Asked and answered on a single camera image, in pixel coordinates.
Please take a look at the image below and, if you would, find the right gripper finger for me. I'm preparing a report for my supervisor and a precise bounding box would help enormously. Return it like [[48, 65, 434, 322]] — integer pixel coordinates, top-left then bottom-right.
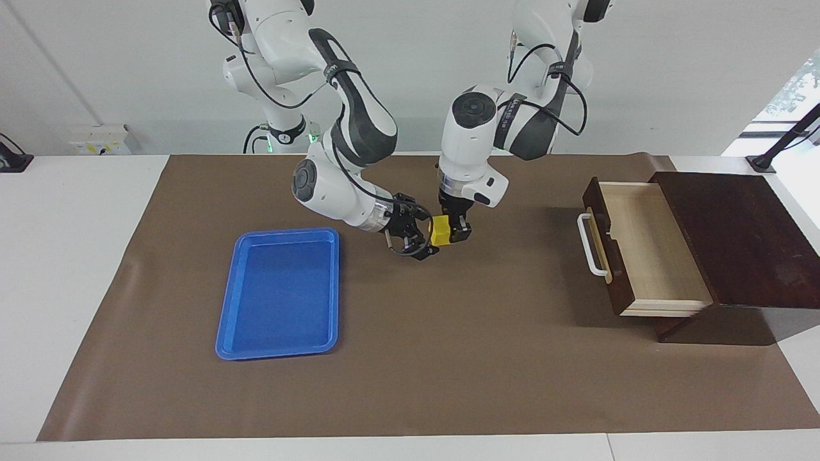
[[403, 236, 442, 262], [397, 193, 436, 222]]

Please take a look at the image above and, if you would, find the wooden drawer with white handle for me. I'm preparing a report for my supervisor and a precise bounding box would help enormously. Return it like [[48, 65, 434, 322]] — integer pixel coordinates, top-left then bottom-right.
[[577, 177, 716, 319]]

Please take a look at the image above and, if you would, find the brown table mat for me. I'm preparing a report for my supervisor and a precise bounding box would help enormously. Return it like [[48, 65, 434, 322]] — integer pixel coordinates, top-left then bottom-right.
[[37, 152, 820, 442]]

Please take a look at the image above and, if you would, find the blue plastic tray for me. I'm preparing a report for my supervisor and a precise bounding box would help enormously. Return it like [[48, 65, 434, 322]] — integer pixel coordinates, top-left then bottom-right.
[[215, 227, 340, 361]]

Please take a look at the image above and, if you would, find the dark wooden cabinet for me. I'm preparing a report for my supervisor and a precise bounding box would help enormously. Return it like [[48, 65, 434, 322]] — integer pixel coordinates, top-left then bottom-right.
[[647, 170, 820, 345]]

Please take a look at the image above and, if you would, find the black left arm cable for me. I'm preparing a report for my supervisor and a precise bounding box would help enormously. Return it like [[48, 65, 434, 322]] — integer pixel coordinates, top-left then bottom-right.
[[507, 31, 587, 137]]

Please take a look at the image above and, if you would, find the black base cable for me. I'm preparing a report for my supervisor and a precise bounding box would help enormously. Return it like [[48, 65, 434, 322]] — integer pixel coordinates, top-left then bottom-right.
[[242, 124, 271, 155]]

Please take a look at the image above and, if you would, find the white wall socket box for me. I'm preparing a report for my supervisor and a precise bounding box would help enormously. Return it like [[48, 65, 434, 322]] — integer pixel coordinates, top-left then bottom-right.
[[67, 124, 133, 156]]

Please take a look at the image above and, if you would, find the black camera stand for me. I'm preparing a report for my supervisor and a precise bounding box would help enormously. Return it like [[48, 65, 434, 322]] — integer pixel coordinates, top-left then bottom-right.
[[746, 102, 820, 175]]

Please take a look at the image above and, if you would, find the black clamp mount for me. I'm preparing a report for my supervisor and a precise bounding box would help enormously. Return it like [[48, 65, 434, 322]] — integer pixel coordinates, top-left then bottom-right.
[[0, 133, 35, 174]]

